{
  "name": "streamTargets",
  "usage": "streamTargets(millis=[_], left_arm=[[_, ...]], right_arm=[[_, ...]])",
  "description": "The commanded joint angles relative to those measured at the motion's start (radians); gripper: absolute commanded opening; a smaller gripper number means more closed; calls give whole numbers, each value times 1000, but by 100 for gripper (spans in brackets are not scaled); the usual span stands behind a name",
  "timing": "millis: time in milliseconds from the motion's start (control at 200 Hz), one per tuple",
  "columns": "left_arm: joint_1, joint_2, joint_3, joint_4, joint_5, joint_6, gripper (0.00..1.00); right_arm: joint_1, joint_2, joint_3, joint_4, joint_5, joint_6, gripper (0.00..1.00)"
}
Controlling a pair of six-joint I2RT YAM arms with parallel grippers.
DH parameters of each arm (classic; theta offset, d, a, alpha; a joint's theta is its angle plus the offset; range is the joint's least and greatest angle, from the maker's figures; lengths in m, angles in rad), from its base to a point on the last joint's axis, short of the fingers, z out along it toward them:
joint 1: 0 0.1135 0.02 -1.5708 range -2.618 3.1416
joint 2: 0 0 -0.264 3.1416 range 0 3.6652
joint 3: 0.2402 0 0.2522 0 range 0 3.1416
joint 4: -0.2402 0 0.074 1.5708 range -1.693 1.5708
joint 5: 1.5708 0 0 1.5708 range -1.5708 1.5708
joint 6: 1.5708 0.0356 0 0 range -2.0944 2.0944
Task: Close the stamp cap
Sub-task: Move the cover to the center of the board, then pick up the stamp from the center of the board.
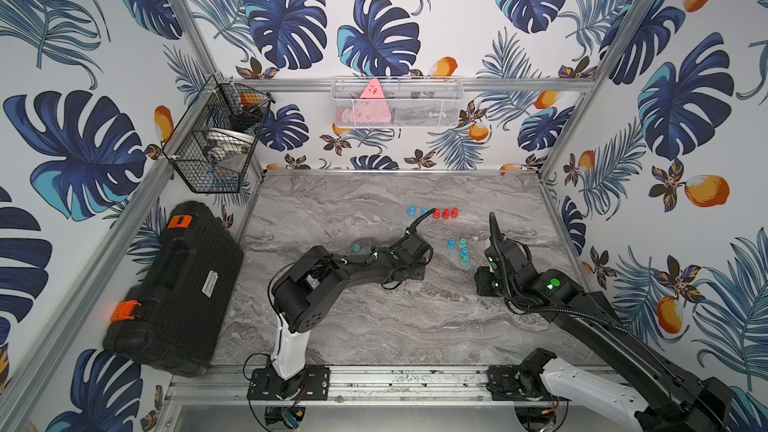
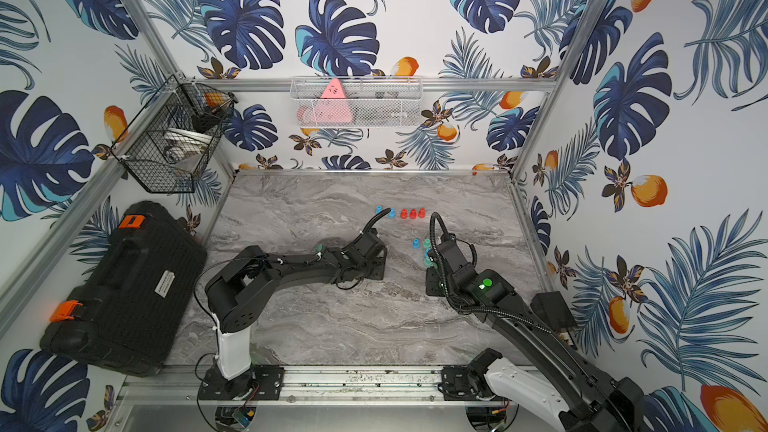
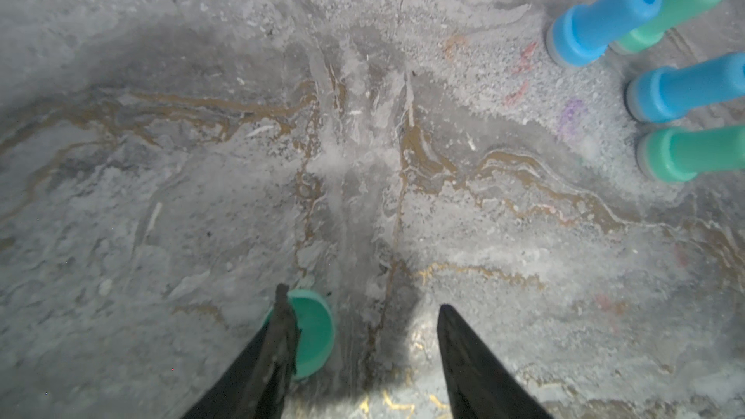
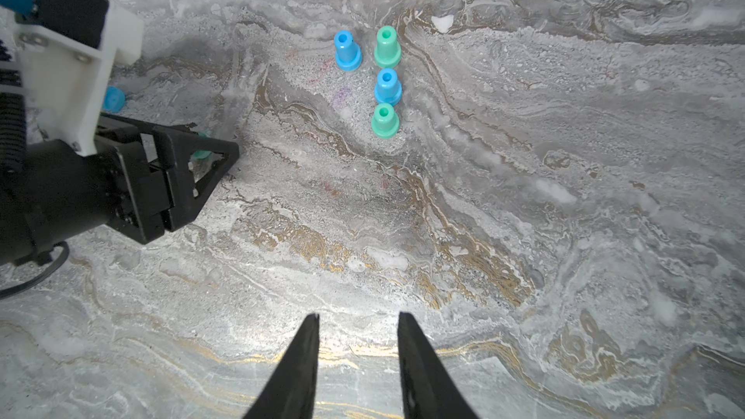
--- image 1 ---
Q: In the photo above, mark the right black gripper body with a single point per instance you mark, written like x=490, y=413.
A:
x=486, y=284

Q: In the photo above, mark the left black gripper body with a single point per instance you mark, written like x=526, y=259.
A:
x=417, y=252

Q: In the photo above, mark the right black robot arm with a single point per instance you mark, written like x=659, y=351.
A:
x=655, y=394

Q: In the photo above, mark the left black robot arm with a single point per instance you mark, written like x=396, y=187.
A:
x=304, y=294

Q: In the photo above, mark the pink triangle card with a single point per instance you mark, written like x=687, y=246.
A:
x=372, y=106

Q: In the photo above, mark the black plastic tool case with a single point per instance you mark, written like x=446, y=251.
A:
x=171, y=320

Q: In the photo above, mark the clear mesh wall tray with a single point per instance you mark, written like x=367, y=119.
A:
x=415, y=102

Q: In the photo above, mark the black wire basket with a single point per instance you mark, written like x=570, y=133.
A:
x=212, y=147

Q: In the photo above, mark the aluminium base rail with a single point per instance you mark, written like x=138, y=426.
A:
x=364, y=386

